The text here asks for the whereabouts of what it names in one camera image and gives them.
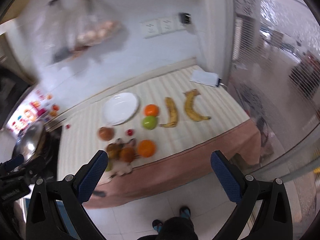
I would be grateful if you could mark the curved yellow banana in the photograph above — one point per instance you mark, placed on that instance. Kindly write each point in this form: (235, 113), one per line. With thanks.
(189, 106)

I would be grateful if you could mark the small green fruit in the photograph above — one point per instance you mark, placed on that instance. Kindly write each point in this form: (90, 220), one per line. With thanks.
(109, 166)

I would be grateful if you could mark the small tangerine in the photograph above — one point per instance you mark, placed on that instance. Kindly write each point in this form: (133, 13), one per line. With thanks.
(151, 110)

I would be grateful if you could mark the black stove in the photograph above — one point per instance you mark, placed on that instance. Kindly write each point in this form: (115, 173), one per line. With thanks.
(50, 152)

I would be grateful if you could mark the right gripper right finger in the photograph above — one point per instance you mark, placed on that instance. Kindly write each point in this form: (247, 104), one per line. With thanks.
(274, 219)

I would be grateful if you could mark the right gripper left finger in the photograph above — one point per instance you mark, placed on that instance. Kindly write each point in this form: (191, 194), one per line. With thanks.
(44, 220)

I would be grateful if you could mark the white oval plate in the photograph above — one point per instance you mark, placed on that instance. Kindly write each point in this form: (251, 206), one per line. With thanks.
(120, 108)

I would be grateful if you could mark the wall socket panel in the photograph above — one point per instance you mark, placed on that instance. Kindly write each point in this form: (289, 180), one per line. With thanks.
(161, 26)

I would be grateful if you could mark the colourful fridge magnets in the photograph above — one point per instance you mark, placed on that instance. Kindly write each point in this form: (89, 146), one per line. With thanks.
(37, 105)

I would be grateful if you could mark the white folded cloth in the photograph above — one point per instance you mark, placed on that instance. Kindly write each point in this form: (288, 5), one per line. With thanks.
(205, 78)

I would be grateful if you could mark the dark orange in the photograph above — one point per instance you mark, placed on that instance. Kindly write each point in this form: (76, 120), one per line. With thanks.
(127, 154)

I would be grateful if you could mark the steel wok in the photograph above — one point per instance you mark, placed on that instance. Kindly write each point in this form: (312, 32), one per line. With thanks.
(30, 141)

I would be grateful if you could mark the brownish red apple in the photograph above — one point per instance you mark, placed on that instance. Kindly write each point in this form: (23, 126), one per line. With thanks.
(113, 150)

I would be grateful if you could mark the large orange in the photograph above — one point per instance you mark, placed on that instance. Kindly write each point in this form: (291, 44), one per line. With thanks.
(146, 148)

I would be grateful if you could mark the operator feet and legs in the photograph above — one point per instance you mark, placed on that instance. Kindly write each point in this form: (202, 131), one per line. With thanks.
(180, 227)

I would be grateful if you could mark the hanging bag of food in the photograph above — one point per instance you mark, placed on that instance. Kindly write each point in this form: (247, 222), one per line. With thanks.
(73, 31)

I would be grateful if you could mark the large red apple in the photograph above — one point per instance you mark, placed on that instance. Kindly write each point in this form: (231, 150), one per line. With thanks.
(106, 133)

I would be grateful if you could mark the red cherry tomato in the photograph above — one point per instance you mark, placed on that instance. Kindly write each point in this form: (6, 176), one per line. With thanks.
(130, 132)

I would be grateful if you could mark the spotted banana with sticker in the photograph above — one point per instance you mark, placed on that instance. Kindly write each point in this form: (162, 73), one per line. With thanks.
(173, 114)

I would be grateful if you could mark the black plug adapter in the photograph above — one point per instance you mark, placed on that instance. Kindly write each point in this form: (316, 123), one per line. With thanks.
(184, 18)

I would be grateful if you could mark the green apple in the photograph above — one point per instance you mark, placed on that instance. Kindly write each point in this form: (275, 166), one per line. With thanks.
(150, 122)

